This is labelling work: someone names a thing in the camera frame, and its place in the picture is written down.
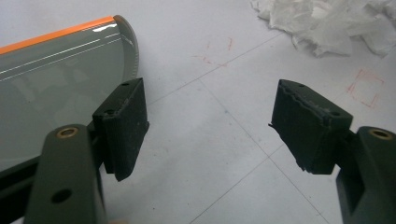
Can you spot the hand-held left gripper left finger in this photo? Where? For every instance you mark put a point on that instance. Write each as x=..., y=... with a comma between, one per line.
x=123, y=124

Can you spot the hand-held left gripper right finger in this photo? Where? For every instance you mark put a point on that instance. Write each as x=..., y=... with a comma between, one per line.
x=306, y=127

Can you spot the grey dustpan with orange edge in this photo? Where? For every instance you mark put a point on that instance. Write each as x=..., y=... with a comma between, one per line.
x=56, y=84

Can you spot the pile of white paper scraps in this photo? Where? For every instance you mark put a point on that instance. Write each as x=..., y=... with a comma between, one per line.
x=323, y=25

